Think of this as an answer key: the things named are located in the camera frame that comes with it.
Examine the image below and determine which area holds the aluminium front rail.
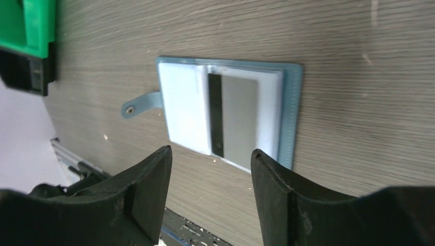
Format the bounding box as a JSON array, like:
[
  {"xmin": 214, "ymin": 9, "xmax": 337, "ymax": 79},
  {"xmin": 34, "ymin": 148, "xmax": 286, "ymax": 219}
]
[{"xmin": 50, "ymin": 138, "xmax": 111, "ymax": 185}]

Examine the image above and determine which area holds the green plastic bin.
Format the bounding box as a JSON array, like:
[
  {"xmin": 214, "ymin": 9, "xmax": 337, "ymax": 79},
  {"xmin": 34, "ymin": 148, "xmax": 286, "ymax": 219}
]
[{"xmin": 1, "ymin": 0, "xmax": 56, "ymax": 58}]

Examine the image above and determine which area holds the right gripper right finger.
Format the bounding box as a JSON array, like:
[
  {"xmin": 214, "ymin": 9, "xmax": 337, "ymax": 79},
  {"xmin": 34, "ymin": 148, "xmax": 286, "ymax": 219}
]
[{"xmin": 251, "ymin": 149, "xmax": 434, "ymax": 245}]

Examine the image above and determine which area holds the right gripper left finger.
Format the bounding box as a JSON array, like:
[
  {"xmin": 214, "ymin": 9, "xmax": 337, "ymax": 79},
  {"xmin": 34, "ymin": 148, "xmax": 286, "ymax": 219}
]
[{"xmin": 1, "ymin": 146, "xmax": 172, "ymax": 245}]

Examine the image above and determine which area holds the blue card holder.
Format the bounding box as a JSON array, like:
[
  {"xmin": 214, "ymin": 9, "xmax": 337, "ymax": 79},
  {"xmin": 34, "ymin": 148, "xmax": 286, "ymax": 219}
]
[{"xmin": 121, "ymin": 56, "xmax": 304, "ymax": 172}]

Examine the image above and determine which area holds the black plastic bin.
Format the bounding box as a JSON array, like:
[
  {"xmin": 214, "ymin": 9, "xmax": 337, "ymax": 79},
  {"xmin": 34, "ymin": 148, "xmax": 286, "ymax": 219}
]
[{"xmin": 1, "ymin": 42, "xmax": 57, "ymax": 96}]

